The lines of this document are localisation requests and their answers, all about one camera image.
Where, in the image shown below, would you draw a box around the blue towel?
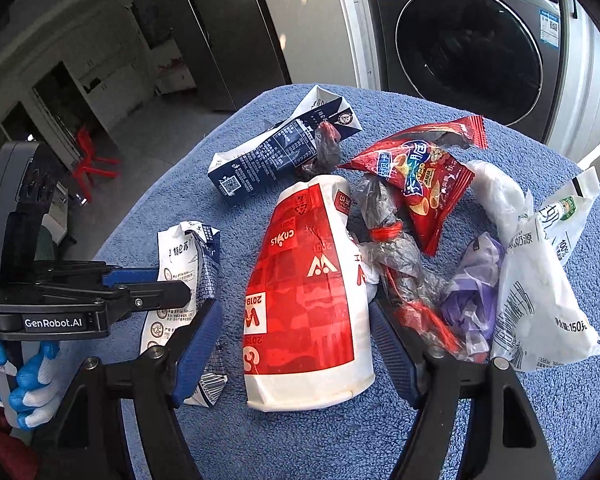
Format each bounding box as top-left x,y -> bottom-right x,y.
95,84 -> 600,480

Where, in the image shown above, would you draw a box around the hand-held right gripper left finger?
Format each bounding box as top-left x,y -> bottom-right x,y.
40,302 -> 226,480

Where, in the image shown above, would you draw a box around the white green-print plastic pouch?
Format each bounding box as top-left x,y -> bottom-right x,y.
537,165 -> 600,267

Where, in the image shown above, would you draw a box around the small blue white milk carton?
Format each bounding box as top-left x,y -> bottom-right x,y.
139,220 -> 228,407

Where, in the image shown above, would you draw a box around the red plastic stool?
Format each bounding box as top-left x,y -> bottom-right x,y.
72,127 -> 121,196

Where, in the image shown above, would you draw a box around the white kitchen cabinet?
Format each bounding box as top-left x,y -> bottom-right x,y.
77,0 -> 156,131

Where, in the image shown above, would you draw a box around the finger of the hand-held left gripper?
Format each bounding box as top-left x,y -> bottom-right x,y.
104,279 -> 192,334
100,266 -> 174,287

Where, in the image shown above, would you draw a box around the large dark blue milk carton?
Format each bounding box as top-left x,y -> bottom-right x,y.
207,85 -> 363,208

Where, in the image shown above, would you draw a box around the person's left hand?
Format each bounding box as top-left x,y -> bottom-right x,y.
0,326 -> 63,431

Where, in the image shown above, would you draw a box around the person's left forearm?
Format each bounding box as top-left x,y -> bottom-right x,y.
0,394 -> 43,480

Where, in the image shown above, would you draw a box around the small grey plastic bag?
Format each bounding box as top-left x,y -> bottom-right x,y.
302,122 -> 343,181

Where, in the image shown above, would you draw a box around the red snack packet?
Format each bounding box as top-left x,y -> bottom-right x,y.
337,115 -> 488,257

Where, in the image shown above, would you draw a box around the white barcode plastic pouch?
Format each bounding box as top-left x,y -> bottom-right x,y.
490,217 -> 600,373

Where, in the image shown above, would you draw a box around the dark grey washing machine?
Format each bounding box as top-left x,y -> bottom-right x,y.
367,0 -> 581,143

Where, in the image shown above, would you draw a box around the clear plastic bag red ties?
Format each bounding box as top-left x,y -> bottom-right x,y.
352,172 -> 481,361

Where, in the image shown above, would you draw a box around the dark grey refrigerator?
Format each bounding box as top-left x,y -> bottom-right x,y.
145,0 -> 293,111

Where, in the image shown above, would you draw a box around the purple plastic wrapper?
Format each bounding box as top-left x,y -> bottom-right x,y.
440,232 -> 506,361

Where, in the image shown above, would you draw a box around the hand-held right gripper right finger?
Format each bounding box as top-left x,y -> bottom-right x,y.
367,302 -> 561,480

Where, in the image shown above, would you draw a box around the rolled white plastic bag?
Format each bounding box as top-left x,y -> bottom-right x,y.
467,160 -> 536,241

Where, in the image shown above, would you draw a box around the red and white paper cup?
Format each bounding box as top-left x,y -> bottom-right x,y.
242,174 -> 381,413

